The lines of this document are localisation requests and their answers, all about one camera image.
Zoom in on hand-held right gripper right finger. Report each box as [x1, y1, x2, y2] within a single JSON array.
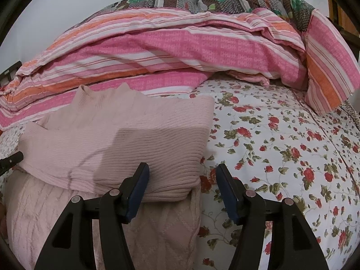
[[216, 164, 329, 270]]

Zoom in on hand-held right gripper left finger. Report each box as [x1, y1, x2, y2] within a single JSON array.
[[34, 162, 150, 270]]

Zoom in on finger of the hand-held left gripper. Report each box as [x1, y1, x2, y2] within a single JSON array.
[[0, 151, 24, 176]]

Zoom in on pink ribbed knit sweater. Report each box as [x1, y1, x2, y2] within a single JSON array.
[[17, 84, 216, 203]]

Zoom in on pink cable-knit sweater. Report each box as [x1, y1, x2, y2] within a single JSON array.
[[4, 169, 201, 270]]

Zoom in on white floral bedsheet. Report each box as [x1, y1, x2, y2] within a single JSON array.
[[0, 77, 360, 270]]

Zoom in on dark wooden headboard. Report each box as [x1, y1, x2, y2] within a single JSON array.
[[0, 60, 22, 88]]

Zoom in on pink orange striped quilt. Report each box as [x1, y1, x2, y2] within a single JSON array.
[[0, 7, 308, 131]]

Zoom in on pink orange striped pillow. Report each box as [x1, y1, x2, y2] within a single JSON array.
[[304, 8, 360, 116]]

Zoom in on dark floral patchwork quilt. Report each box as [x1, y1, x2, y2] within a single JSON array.
[[105, 0, 315, 31]]

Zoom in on dark wooden footboard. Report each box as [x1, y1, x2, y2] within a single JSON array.
[[336, 24, 360, 59]]

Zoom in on brown wooden door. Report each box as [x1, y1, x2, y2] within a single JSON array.
[[328, 0, 355, 31]]

